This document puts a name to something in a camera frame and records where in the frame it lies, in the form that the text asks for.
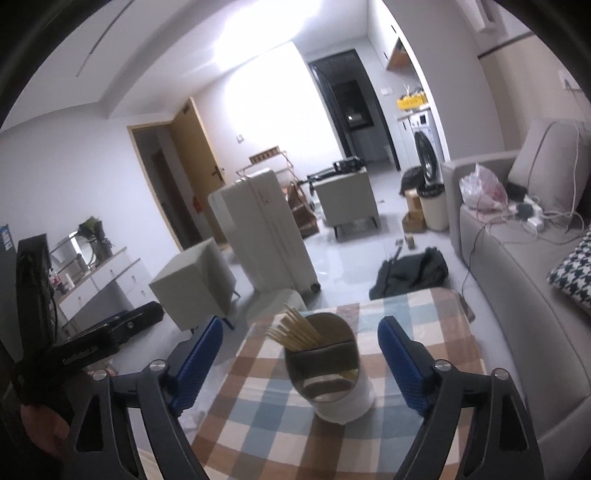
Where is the white cylindrical utensil holder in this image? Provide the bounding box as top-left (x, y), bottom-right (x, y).
top-left (283, 313), bottom-right (374, 423)

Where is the black backpack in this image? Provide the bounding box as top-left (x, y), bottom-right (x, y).
top-left (369, 247), bottom-right (448, 300)

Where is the black tripod device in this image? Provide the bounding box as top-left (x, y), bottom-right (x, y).
top-left (308, 157), bottom-right (365, 183)

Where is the black trash bag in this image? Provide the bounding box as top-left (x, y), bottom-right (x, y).
top-left (399, 167), bottom-right (423, 192)

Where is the wooden door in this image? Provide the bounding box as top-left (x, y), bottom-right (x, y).
top-left (170, 97), bottom-right (227, 245)

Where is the wooden wall cabinet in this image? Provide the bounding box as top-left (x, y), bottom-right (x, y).
top-left (385, 39), bottom-right (411, 72)

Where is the checkered tablecloth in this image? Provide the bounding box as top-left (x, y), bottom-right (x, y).
top-left (189, 287), bottom-right (488, 480)

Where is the grey sofa back cushion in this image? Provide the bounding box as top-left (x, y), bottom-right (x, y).
top-left (508, 119), bottom-right (591, 215)

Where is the beige cube ottoman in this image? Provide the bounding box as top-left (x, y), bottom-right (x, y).
top-left (316, 168), bottom-right (382, 241)
top-left (148, 237), bottom-right (241, 330)

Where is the black framed glass door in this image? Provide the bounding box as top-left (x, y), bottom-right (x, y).
top-left (307, 47), bottom-right (400, 171)

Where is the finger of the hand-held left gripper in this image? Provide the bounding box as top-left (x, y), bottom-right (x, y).
top-left (113, 301), bottom-right (164, 343)

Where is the clear plastic bag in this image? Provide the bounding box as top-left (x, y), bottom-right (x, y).
top-left (459, 162), bottom-right (509, 210)

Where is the grey fabric sofa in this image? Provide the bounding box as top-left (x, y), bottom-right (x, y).
top-left (441, 117), bottom-right (591, 455)

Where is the cream hard-shell suitcase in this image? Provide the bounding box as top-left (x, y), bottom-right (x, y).
top-left (208, 167), bottom-right (321, 292)

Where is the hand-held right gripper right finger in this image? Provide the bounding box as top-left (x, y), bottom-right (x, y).
top-left (378, 316), bottom-right (541, 480)

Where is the white drawer dresser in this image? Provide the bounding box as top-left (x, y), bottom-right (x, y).
top-left (48, 247), bottom-right (155, 333)

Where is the houndstooth throw pillow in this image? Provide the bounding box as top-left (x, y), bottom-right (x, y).
top-left (547, 231), bottom-right (591, 317)

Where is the wooden chopsticks bundle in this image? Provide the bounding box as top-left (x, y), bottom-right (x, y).
top-left (265, 304), bottom-right (326, 349)

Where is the person's left hand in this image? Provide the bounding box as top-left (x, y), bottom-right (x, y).
top-left (21, 405), bottom-right (75, 457)

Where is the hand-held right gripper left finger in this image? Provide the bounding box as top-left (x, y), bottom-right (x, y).
top-left (65, 315), bottom-right (225, 480)

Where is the white power strip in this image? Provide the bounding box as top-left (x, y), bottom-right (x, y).
top-left (524, 196), bottom-right (546, 232)

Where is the beige trash bin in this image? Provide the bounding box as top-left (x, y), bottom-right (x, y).
top-left (417, 184), bottom-right (450, 232)

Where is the green plant in vase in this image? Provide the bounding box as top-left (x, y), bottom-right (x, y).
top-left (78, 216), bottom-right (114, 259)

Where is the white washing machine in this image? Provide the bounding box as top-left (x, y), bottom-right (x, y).
top-left (411, 111), bottom-right (441, 185)

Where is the round vanity mirror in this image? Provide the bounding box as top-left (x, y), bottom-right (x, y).
top-left (51, 231), bottom-right (93, 268)

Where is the wooden storage rack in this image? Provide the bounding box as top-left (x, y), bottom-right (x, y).
top-left (236, 147), bottom-right (320, 238)

